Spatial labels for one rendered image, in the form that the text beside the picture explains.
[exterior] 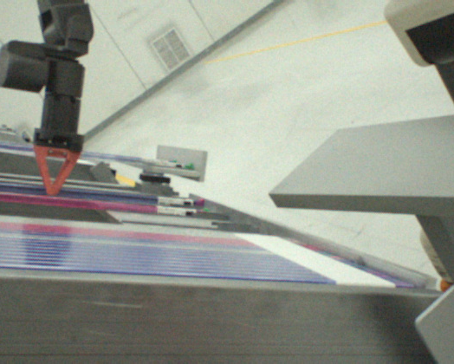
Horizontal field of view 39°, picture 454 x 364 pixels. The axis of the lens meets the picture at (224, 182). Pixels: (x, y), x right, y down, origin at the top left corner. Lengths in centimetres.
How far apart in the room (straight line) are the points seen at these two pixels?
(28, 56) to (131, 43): 781
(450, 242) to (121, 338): 85
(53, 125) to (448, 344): 68
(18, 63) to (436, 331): 69
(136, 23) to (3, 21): 168
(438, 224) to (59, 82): 69
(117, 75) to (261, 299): 827
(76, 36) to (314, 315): 63
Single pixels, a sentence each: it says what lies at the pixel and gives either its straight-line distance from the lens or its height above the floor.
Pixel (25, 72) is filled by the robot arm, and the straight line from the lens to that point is 98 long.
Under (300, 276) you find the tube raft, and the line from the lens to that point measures 55.
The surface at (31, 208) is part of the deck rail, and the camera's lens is 111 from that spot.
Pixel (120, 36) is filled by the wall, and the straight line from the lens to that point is 877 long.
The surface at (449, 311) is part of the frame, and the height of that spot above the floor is 75.
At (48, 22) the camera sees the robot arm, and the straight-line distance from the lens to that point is 106.
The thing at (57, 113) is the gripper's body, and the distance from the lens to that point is 100.
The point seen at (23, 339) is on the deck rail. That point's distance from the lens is 44.
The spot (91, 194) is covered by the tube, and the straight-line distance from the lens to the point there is 103.
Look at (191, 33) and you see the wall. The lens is 904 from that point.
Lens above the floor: 105
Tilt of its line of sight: 17 degrees down
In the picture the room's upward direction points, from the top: 34 degrees counter-clockwise
